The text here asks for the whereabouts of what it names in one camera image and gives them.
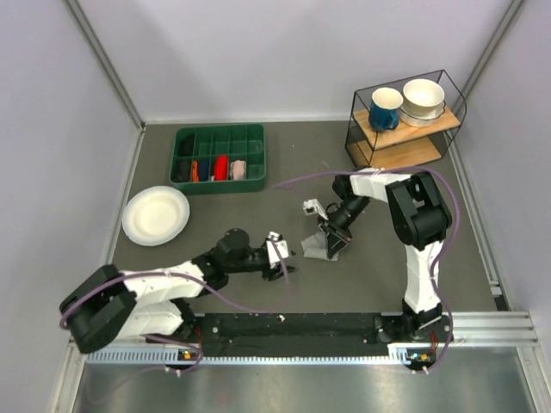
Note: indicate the red rolled garment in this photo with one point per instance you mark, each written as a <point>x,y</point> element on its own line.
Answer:
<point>221,168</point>

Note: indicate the black wire wooden shelf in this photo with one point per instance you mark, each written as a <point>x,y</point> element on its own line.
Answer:
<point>406,145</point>

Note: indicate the white bowl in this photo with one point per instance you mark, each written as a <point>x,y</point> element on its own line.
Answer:
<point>424,102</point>

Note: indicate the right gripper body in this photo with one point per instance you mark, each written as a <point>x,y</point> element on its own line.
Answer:
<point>343,232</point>

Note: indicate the pink rolled garment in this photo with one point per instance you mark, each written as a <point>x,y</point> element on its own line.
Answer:
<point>237,170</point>

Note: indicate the white paper plate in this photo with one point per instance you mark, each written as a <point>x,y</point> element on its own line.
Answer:
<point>155,216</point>

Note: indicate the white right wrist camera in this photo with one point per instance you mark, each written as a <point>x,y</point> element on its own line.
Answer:
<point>314,207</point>

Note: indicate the white underwear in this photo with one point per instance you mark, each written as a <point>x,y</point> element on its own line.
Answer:
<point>314,247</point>

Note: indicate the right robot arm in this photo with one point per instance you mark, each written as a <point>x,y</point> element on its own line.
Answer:
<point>420,220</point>

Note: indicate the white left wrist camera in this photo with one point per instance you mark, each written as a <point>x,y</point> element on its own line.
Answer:
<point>277,249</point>

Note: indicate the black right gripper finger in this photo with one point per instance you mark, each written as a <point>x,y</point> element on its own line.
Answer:
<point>344,236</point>
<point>332,245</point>

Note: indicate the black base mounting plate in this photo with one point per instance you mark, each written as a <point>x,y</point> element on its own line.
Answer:
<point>313,334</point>

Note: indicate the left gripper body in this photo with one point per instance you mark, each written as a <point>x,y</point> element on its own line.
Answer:
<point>269,273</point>

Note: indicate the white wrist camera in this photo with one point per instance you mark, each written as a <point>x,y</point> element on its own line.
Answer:
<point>277,249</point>
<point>314,207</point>

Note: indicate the aluminium frame rail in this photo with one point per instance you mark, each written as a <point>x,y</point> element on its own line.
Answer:
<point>478,329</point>

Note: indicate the orange and blue rolled garment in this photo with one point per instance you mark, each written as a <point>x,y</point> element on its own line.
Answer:
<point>200,170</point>

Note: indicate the white cable duct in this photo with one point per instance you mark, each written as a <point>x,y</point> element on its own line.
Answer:
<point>174,356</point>

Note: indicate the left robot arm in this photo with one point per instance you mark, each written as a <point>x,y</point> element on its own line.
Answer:
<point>112,305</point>

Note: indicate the green compartment organizer box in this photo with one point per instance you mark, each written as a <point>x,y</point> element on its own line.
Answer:
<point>245,142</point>

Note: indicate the blue mug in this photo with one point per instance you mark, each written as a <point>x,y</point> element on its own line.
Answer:
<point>384,107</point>

